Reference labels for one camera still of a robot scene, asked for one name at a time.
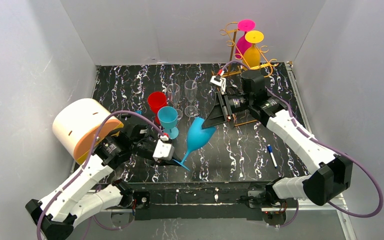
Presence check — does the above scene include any yellow wine glass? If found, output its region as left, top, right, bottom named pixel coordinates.
left=242, top=30, right=264, bottom=68

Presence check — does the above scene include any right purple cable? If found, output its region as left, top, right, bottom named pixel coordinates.
left=218, top=60, right=384, bottom=229

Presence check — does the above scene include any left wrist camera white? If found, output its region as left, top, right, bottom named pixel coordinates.
left=152, top=139, right=175, bottom=161

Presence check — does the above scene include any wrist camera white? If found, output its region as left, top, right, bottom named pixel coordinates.
left=210, top=69, right=226, bottom=94
left=152, top=139, right=175, bottom=161

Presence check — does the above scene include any clear champagne flute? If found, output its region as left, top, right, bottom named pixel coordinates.
left=184, top=79, right=198, bottom=118
left=166, top=83, right=183, bottom=120

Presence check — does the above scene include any purple cable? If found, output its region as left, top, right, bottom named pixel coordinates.
left=36, top=110, right=170, bottom=240
left=218, top=60, right=384, bottom=229

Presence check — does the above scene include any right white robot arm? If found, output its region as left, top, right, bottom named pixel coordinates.
left=202, top=70, right=353, bottom=206

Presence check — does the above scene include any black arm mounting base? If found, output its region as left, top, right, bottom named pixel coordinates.
left=92, top=180, right=299, bottom=222

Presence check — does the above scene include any gold wire glass rack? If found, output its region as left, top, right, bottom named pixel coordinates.
left=202, top=19, right=278, bottom=129

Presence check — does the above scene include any blue wine glass front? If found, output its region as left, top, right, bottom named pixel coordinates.
left=157, top=106, right=179, bottom=140

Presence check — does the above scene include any blue wine glass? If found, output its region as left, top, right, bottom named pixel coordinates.
left=157, top=106, right=179, bottom=140
left=175, top=117, right=216, bottom=171

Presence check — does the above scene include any white orange cylinder spool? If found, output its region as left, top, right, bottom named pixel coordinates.
left=52, top=98, right=110, bottom=165

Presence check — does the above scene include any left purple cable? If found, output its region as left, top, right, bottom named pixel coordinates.
left=36, top=110, right=170, bottom=240

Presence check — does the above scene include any pink wine glass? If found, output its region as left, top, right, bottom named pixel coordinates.
left=234, top=19, right=256, bottom=60

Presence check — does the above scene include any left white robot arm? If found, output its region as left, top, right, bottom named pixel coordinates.
left=25, top=123, right=179, bottom=240

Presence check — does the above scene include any blue white marker pen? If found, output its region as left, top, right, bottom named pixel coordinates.
left=267, top=144, right=278, bottom=169

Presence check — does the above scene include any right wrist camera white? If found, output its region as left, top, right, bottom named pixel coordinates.
left=210, top=69, right=226, bottom=94

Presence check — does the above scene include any red wine glass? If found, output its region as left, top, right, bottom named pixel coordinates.
left=147, top=91, right=168, bottom=125

